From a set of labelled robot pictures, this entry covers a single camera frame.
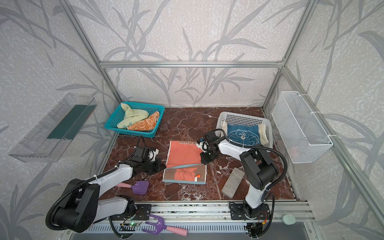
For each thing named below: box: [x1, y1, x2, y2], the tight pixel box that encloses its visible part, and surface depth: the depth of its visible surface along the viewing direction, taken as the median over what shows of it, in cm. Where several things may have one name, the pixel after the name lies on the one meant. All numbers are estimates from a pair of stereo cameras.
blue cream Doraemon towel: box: [221, 120, 269, 146], surface depth 103 cm
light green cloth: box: [116, 103, 149, 129], surface depth 110 cm
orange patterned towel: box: [127, 111, 160, 131], surface depth 107 cm
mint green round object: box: [282, 214, 296, 225], surface depth 72 cm
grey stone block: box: [221, 167, 245, 199], surface depth 82 cm
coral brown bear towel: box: [162, 140, 207, 185], surface depth 90 cm
